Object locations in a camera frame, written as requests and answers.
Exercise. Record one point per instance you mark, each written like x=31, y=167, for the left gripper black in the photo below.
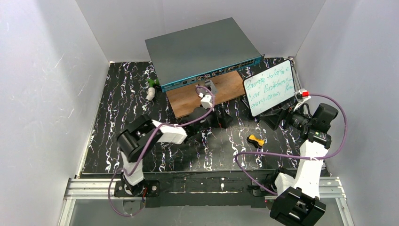
x=225, y=117

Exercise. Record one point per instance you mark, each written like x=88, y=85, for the small whiteboard black frame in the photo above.
x=269, y=88

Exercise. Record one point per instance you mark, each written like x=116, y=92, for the yellow black whiteboard eraser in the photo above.
x=258, y=143

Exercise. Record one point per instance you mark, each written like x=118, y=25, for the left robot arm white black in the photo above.
x=142, y=134

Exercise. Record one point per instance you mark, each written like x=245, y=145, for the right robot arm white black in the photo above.
x=298, y=202

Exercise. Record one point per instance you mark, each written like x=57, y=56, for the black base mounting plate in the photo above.
x=200, y=188

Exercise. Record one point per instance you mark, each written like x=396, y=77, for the green white plastic toy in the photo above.
x=151, y=91

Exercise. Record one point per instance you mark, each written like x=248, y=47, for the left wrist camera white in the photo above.
x=207, y=100

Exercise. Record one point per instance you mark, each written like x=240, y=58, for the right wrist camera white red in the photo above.
x=301, y=96

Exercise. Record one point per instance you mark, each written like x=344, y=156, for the silver metal bracket mount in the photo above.
x=211, y=87

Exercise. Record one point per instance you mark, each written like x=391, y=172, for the grey teal network switch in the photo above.
x=199, y=53

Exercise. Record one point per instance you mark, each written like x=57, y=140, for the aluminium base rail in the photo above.
x=91, y=189

